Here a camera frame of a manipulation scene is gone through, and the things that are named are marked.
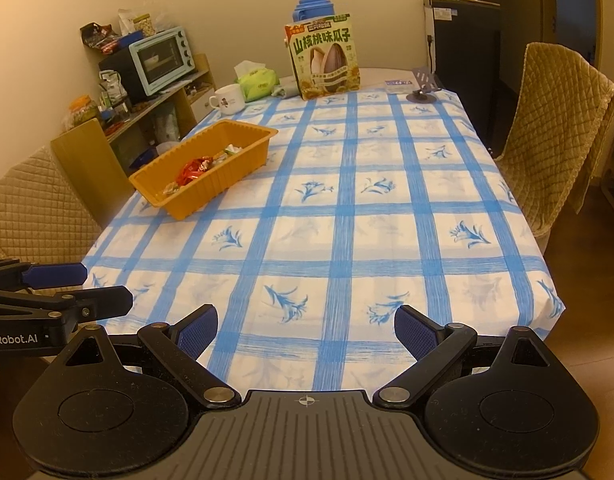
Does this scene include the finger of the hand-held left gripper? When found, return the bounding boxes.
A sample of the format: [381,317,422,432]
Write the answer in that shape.
[0,259,88,291]
[0,285,134,324]

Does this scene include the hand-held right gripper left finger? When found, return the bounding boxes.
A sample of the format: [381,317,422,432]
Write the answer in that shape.
[43,303,243,410]

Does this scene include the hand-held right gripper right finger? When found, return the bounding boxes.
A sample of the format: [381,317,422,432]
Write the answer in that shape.
[373,304,569,410]

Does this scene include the large red snack packet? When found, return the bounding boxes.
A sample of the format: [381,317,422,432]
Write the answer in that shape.
[174,160,203,187]

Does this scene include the orange plastic tray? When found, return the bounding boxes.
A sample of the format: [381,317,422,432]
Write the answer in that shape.
[128,120,279,221]

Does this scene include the quilted beige chair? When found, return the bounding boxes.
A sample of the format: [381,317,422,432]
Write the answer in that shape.
[494,42,614,239]
[0,147,104,267]

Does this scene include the blue checked tablecloth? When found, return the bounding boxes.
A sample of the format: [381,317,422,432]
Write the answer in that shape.
[82,87,565,393]

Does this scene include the wooden panel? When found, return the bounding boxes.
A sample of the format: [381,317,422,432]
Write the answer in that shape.
[51,119,134,197]

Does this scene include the jar with orange lid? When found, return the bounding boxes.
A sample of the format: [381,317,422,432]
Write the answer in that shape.
[67,96,100,129]

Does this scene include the white plastic bag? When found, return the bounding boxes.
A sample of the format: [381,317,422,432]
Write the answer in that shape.
[154,107,181,143]

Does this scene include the silver snack bags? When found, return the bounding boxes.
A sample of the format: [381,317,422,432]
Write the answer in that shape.
[99,70,126,109]

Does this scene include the wooden shelf unit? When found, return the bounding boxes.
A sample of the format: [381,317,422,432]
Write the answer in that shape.
[99,54,218,171]

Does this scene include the white printed mug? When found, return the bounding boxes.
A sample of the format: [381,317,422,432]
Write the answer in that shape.
[207,85,245,112]

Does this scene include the light blue toaster oven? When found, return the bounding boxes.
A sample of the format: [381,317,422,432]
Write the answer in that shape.
[128,26,195,97]

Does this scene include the dark red snack bag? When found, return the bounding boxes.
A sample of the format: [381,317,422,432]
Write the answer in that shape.
[81,22,120,54]

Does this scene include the phone stand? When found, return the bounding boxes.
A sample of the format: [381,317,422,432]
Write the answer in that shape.
[406,67,443,106]

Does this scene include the green tissue pack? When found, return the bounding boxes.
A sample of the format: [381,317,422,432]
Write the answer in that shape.
[233,61,280,102]

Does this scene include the clear nut bag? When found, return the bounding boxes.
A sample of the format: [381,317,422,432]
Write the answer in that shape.
[118,9,157,37]

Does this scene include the black mini fridge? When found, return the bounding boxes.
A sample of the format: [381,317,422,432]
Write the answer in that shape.
[423,0,503,152]

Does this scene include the large sunflower seed bag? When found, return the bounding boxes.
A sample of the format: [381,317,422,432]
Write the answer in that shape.
[284,13,362,101]

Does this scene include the blue thermos jug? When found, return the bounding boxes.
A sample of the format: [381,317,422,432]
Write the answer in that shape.
[293,0,338,23]

